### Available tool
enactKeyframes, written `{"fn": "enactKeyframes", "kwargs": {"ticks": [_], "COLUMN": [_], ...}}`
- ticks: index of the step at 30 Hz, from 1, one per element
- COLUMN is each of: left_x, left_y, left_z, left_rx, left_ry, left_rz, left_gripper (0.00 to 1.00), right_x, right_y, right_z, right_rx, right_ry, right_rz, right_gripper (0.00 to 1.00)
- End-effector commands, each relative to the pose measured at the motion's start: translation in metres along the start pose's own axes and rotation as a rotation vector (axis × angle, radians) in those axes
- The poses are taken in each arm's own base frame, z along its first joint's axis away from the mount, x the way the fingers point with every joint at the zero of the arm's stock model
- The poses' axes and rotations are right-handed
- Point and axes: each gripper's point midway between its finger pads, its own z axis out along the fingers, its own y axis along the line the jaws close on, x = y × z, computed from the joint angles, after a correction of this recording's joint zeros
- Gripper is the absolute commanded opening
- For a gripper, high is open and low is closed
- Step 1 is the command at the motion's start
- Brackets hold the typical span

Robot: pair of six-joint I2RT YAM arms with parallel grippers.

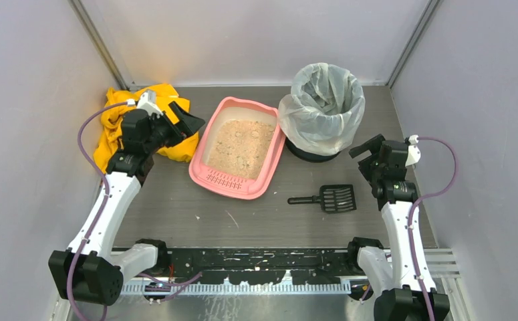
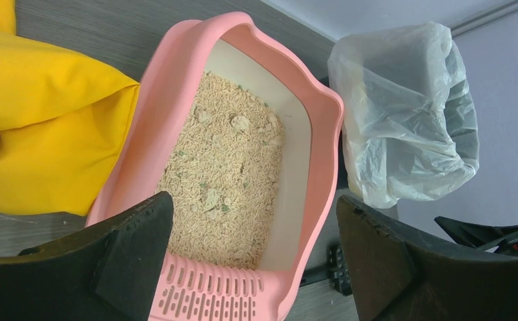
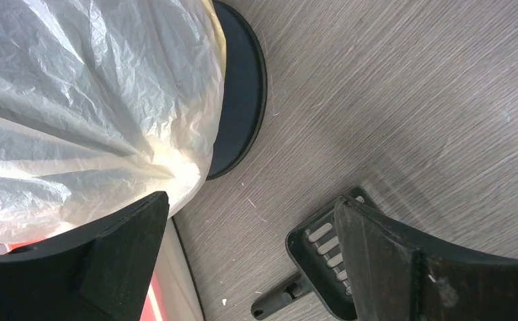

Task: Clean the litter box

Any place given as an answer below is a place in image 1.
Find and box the yellow cloth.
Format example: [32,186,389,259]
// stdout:
[93,84,199,173]

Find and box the pink litter box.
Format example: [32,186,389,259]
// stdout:
[188,97,285,200]

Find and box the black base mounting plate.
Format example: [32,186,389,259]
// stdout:
[128,245,390,287]

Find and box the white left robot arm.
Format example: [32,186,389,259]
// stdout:
[48,102,205,306]

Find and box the black litter scoop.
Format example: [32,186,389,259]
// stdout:
[287,184,357,214]

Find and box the black trash bin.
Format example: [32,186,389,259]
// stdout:
[283,137,344,163]

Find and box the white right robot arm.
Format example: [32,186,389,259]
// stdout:
[348,134,450,320]

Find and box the aluminium rail frame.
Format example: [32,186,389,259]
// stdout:
[57,247,468,321]

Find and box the beige cat litter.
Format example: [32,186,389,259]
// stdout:
[207,120,275,179]

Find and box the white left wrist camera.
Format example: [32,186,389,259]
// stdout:
[136,90,164,118]

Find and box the white plastic bin liner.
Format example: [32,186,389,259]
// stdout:
[278,63,366,157]

